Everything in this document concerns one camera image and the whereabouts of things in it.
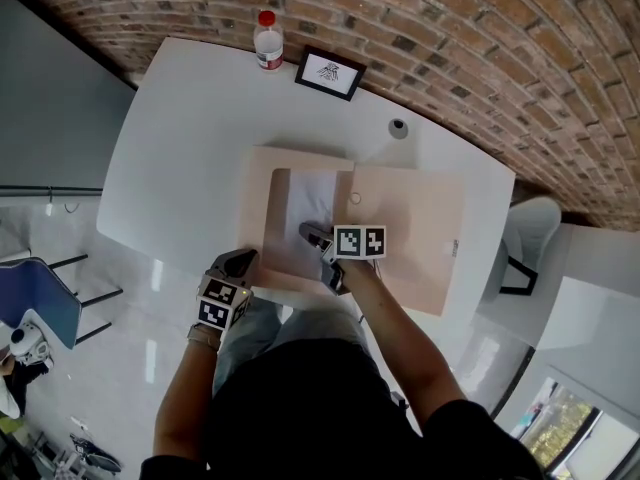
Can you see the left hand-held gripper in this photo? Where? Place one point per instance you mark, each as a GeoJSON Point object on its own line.
{"type": "Point", "coordinates": [220, 298]}

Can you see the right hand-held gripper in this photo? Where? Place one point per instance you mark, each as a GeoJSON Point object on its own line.
{"type": "Point", "coordinates": [360, 242]}

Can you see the beige cardboard box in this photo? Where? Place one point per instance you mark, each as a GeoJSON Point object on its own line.
{"type": "Point", "coordinates": [415, 218]}

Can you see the person's right forearm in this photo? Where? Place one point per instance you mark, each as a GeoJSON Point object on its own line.
{"type": "Point", "coordinates": [400, 338]}

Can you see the person's left forearm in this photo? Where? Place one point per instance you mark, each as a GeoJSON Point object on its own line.
{"type": "Point", "coordinates": [180, 398]}

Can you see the person's grey jeans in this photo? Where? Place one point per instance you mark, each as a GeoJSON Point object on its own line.
{"type": "Point", "coordinates": [260, 328]}

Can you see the person's black shirt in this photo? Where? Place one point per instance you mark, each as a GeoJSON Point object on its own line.
{"type": "Point", "coordinates": [310, 418]}

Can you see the blue chair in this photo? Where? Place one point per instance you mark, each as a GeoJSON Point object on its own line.
{"type": "Point", "coordinates": [40, 293]}

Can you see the clear bottle with red cap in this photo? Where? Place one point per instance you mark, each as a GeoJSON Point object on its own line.
{"type": "Point", "coordinates": [269, 43]}

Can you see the white device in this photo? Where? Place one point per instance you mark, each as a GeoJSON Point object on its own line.
{"type": "Point", "coordinates": [27, 343]}

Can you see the grey padded chair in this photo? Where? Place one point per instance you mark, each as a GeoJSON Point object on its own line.
{"type": "Point", "coordinates": [532, 228]}

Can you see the white cabinet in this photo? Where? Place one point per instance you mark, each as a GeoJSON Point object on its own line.
{"type": "Point", "coordinates": [590, 298]}

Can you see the window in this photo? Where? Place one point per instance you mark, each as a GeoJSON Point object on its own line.
{"type": "Point", "coordinates": [565, 428]}

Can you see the black picture frame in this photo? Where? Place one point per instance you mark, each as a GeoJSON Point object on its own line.
{"type": "Point", "coordinates": [330, 72]}

